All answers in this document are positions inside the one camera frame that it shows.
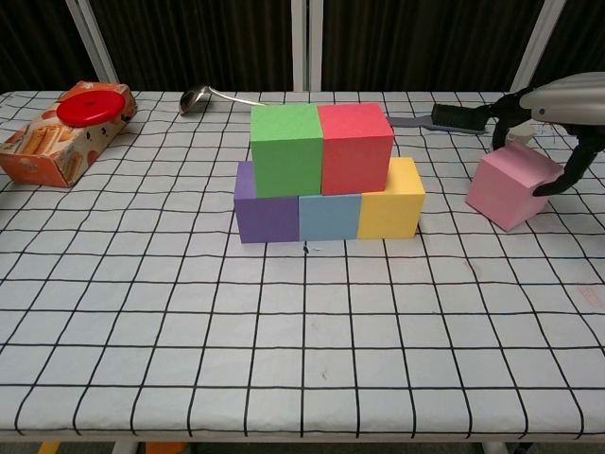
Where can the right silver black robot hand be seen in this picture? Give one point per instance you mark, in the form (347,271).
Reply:
(572,99)

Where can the pink foam cube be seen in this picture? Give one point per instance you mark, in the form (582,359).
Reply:
(506,189)

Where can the yellow foam cube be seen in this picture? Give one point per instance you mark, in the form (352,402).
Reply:
(390,215)

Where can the red foam cube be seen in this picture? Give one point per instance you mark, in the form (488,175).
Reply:
(354,161)

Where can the light blue foam cube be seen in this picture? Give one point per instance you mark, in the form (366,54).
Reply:
(330,217)

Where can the green foam cube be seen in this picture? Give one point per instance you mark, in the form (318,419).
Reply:
(286,161)

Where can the purple foam cube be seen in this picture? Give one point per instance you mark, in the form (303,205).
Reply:
(267,220)

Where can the small white jar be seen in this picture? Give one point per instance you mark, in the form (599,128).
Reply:
(520,134)

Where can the dark pleated curtain panel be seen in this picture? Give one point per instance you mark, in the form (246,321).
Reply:
(198,42)
(581,28)
(33,42)
(416,42)

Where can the grey brush black bristles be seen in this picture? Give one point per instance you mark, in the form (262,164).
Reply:
(454,117)

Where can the white black grid tablecloth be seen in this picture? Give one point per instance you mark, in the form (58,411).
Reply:
(302,331)

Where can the red round plastic lid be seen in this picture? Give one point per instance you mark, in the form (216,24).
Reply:
(92,108)

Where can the orange snack box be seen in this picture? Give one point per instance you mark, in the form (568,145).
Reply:
(42,156)

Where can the white slanted frame post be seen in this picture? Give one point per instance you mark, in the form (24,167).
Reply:
(538,42)
(93,42)

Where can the white table frame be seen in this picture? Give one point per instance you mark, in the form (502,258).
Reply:
(127,448)

